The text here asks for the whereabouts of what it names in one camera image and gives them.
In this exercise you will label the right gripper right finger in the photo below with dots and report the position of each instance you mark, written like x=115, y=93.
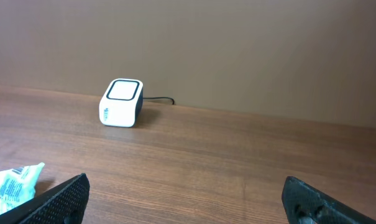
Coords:
x=306, y=204

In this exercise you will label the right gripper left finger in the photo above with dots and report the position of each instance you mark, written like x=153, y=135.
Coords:
x=64, y=204

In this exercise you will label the light green wipes packet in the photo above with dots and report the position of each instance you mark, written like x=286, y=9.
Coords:
x=17, y=186

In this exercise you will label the white barcode scanner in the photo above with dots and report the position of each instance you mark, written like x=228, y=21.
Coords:
x=121, y=103

